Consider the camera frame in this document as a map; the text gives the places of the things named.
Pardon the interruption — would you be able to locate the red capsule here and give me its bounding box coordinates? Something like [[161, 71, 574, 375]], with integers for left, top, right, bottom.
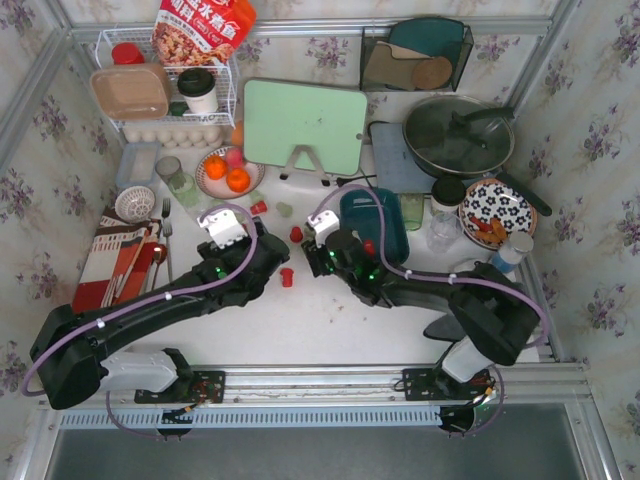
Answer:
[[280, 268, 294, 288], [363, 240, 376, 256], [250, 200, 268, 215], [289, 226, 304, 243]]

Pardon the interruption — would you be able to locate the teal plastic storage basket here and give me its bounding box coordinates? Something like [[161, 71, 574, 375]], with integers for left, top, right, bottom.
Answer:
[[340, 188, 410, 265]]

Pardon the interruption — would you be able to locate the grey fluffy cloth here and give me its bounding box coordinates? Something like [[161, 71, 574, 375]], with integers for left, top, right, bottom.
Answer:
[[423, 315, 466, 343]]

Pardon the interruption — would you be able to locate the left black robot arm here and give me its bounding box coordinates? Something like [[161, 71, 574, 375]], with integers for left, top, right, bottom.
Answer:
[[30, 219, 290, 410]]

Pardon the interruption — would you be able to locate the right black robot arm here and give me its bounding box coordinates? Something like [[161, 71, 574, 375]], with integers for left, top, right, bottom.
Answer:
[[302, 229, 544, 383]]

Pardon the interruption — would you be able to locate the clear storage box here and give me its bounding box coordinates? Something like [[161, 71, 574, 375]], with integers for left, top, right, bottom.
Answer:
[[115, 142, 161, 190]]

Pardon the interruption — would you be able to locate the green capsule top middle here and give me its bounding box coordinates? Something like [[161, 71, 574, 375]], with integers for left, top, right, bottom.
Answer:
[[276, 202, 293, 218]]

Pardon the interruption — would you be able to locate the orange fruit right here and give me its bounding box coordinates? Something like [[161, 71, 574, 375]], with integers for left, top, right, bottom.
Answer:
[[226, 168, 251, 193]]

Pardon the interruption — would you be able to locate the orange fruit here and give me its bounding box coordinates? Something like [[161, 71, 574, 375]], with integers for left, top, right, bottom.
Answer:
[[203, 155, 228, 180], [226, 168, 251, 193]]

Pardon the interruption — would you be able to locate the black power plug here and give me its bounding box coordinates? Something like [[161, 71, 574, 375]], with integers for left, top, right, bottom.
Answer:
[[335, 176, 366, 188]]

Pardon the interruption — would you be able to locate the fruit plate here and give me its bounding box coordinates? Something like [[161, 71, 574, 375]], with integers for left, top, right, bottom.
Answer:
[[195, 147, 265, 200]]

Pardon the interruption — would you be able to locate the orange fruit left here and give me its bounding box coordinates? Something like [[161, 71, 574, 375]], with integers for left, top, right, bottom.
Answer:
[[203, 155, 228, 180]]

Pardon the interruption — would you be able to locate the pink peach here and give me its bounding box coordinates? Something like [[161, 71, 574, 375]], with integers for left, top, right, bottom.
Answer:
[[225, 147, 244, 169]]

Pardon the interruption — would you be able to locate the green glass cup right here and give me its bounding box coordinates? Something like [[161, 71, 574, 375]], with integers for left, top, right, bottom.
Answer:
[[399, 193, 424, 231]]

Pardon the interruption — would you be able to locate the silver fork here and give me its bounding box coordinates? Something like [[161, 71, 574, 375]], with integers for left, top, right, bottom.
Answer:
[[161, 197, 173, 282]]

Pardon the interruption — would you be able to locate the clear plastic cup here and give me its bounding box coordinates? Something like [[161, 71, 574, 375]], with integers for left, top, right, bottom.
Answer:
[[427, 212, 462, 253]]

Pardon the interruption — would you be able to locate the grey glass cup left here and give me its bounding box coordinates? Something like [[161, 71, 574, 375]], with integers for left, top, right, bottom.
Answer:
[[155, 156, 182, 185]]

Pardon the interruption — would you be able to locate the green cutting board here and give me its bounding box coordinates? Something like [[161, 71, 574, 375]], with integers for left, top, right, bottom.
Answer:
[[243, 79, 368, 175]]

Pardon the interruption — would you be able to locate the white jar black lid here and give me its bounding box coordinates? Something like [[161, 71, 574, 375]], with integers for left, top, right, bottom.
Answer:
[[431, 175, 466, 214]]

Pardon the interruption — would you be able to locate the white small strainer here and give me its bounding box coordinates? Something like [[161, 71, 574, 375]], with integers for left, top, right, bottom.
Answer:
[[114, 186, 155, 223]]

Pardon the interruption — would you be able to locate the white scoop cup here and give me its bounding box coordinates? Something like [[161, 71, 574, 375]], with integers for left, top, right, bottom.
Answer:
[[450, 259, 476, 273]]

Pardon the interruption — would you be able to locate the white egg tray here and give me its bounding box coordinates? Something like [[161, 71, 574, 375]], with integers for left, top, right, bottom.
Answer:
[[123, 125, 225, 148]]

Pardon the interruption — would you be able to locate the striped red cloth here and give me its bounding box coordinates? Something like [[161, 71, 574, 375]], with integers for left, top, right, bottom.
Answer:
[[71, 208, 161, 313]]

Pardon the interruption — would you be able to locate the flower pattern plate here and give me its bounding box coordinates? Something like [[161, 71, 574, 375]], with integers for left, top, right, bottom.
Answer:
[[458, 179, 537, 250]]

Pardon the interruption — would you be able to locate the white cup black lid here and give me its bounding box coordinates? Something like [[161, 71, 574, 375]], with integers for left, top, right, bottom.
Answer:
[[177, 68, 219, 114]]

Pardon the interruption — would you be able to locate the black wok with glass lid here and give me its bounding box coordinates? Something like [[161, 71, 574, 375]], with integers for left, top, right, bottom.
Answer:
[[402, 95, 552, 217]]

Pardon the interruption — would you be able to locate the white bottle grey cap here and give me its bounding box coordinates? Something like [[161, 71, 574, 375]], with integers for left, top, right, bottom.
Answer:
[[490, 231, 534, 274]]

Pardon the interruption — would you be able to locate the black mesh holder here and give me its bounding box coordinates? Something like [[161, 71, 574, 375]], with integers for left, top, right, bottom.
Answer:
[[359, 16, 474, 92]]

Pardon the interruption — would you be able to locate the red snack bag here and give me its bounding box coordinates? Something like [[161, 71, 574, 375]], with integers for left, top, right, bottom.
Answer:
[[151, 0, 257, 67]]

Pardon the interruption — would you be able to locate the red bottle cap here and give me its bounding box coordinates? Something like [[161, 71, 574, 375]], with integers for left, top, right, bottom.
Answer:
[[111, 42, 145, 65]]

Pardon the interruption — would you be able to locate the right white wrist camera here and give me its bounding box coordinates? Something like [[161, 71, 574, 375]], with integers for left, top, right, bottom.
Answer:
[[307, 210, 340, 245]]

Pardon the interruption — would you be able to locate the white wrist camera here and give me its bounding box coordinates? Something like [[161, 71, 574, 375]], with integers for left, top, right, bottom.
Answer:
[[198, 208, 248, 249], [307, 210, 340, 245]]

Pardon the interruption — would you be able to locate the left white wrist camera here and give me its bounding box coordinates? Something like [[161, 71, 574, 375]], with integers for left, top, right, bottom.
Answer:
[[198, 208, 248, 249]]

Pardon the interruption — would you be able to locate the white wire rack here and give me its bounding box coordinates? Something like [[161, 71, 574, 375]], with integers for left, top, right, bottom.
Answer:
[[93, 27, 240, 129]]

